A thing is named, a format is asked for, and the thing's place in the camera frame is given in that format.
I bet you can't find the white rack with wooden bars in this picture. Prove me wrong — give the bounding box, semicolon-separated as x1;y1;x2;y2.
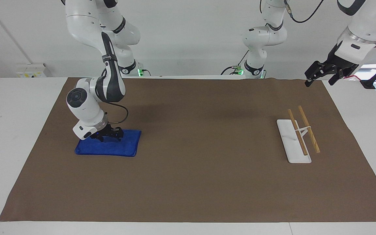
276;105;321;164

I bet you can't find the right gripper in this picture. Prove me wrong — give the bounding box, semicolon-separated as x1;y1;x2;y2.
90;123;124;143

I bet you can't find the white wall socket box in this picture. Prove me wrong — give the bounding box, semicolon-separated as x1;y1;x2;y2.
15;63;47;78

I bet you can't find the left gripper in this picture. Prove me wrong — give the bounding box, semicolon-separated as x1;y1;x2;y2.
304;49;360;87

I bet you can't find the blue towel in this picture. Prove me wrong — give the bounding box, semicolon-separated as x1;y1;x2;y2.
74;129;142;158

